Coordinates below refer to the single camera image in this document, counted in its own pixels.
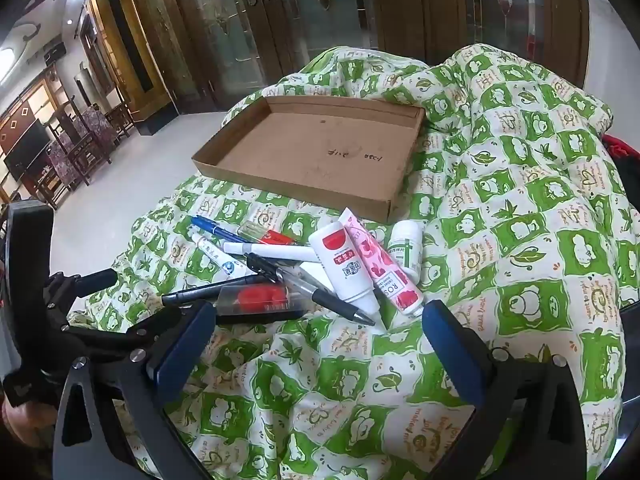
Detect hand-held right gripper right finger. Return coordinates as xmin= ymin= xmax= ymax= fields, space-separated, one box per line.
xmin=422 ymin=300 xmax=588 ymax=480

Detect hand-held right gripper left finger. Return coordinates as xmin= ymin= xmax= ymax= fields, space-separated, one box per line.
xmin=52 ymin=302 xmax=217 ymax=480

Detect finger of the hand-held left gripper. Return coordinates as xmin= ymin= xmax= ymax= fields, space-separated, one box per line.
xmin=45 ymin=269 xmax=120 ymax=306
xmin=62 ymin=302 xmax=206 ymax=348

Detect slim black pen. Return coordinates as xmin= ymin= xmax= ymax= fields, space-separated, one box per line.
xmin=161 ymin=276 xmax=262 ymax=307

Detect red candle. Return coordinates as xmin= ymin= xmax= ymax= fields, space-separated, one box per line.
xmin=212 ymin=282 xmax=306 ymax=326

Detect small white ointment tube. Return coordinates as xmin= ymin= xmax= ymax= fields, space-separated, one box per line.
xmin=191 ymin=234 xmax=242 ymax=282

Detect pink flowered tube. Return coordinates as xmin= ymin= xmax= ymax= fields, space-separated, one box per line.
xmin=340 ymin=208 xmax=425 ymax=317

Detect white bottle with green label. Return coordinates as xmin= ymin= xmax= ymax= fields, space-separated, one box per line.
xmin=389 ymin=221 xmax=424 ymax=281

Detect blue pen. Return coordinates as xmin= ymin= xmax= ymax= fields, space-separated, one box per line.
xmin=191 ymin=216 xmax=262 ymax=247

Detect white marker pen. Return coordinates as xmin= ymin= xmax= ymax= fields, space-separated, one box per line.
xmin=222 ymin=242 xmax=315 ymax=262

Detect black pen with clear barrel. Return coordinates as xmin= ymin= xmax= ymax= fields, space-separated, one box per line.
xmin=246 ymin=253 xmax=376 ymax=325

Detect white tube with red label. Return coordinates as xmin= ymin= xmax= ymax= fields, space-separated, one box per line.
xmin=308 ymin=225 xmax=384 ymax=332

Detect shallow cardboard tray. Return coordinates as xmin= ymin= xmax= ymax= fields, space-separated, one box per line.
xmin=192 ymin=95 xmax=426 ymax=224

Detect person's left hand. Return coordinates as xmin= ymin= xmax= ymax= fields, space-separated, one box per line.
xmin=0 ymin=400 xmax=56 ymax=456

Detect black television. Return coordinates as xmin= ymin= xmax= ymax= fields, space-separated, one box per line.
xmin=2 ymin=119 xmax=51 ymax=181

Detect wooden chair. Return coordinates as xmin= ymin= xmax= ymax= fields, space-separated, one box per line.
xmin=47 ymin=97 xmax=113 ymax=188

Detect green printed blanket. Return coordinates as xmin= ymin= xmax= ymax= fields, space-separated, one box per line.
xmin=67 ymin=45 xmax=626 ymax=480

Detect red and black bag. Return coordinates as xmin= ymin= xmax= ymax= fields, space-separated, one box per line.
xmin=602 ymin=132 xmax=640 ymax=186

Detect wooden glass-panel doors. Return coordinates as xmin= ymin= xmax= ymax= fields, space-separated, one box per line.
xmin=85 ymin=0 xmax=591 ymax=133

